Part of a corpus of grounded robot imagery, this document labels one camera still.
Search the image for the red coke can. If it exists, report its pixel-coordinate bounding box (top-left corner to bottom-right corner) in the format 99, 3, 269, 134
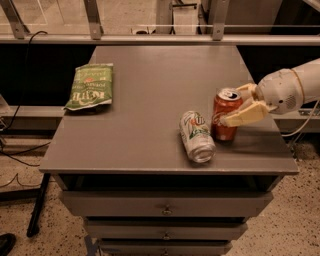
211, 88, 243, 141

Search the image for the bottom grey drawer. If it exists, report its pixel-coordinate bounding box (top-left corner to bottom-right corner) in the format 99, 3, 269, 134
100, 240, 232, 256

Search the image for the grey drawer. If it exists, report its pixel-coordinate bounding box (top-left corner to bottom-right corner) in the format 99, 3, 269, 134
100, 240, 232, 256
84, 219, 247, 241
60, 191, 273, 217

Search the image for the black shoe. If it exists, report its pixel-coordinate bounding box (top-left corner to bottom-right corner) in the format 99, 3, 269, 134
0, 233, 16, 256

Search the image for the top grey drawer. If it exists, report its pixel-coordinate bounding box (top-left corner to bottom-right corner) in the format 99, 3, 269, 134
60, 191, 273, 217

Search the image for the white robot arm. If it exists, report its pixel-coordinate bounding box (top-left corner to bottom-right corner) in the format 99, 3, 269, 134
220, 59, 320, 127

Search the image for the black metal leg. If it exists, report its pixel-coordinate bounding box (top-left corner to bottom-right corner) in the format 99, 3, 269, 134
26, 173, 50, 238

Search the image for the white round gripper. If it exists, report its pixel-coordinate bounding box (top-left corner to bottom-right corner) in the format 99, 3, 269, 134
220, 69, 304, 127

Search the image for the metal railing frame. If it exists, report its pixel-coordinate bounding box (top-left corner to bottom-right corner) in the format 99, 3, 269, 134
0, 0, 320, 46

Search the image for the middle grey drawer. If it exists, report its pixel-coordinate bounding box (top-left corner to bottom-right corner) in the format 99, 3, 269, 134
84, 219, 247, 241

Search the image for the green chip bag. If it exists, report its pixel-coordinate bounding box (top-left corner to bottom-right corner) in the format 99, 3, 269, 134
64, 63, 113, 111

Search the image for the white green 7up can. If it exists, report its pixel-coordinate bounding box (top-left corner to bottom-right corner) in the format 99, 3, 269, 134
179, 111, 216, 163

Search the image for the black cable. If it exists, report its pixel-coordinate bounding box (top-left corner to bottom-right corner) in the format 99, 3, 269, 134
0, 30, 52, 168

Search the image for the grey drawer cabinet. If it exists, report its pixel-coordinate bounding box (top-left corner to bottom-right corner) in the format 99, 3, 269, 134
38, 45, 300, 256

